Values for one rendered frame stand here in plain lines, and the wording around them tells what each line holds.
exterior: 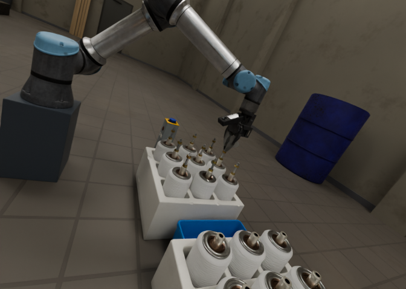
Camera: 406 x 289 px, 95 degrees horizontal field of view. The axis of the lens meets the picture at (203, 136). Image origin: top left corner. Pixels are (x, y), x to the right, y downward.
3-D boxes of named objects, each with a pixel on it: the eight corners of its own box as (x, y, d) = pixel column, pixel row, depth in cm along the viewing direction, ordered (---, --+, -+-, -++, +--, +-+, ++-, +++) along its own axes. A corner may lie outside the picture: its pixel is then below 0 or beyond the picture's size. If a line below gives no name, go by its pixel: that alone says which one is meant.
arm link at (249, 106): (251, 101, 78) (240, 96, 84) (246, 112, 79) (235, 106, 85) (262, 106, 82) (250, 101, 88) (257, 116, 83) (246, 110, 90)
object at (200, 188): (186, 199, 87) (202, 167, 82) (204, 211, 84) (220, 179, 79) (176, 209, 78) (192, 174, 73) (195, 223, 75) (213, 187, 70)
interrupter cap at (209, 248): (208, 261, 41) (209, 259, 41) (197, 232, 48) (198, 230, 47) (234, 259, 45) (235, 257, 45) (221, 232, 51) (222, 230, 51)
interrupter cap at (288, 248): (278, 254, 52) (280, 252, 52) (262, 231, 59) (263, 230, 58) (295, 252, 56) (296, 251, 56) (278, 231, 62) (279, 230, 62)
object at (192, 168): (191, 202, 87) (206, 170, 82) (171, 194, 86) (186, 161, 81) (193, 190, 96) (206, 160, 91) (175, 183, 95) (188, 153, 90)
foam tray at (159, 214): (143, 240, 67) (159, 201, 62) (135, 175, 99) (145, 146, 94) (227, 235, 86) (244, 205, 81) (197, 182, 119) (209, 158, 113)
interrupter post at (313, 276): (311, 289, 46) (319, 280, 45) (303, 279, 48) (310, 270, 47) (316, 288, 47) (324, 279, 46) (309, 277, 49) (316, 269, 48)
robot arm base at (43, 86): (11, 98, 60) (14, 68, 57) (31, 88, 72) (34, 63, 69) (67, 112, 67) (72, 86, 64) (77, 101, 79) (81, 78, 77)
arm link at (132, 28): (44, 50, 70) (170, -30, 62) (71, 55, 84) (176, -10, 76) (65, 80, 73) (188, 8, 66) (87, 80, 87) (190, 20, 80)
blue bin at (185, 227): (172, 274, 61) (186, 248, 57) (165, 243, 70) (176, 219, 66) (240, 263, 75) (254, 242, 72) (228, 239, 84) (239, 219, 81)
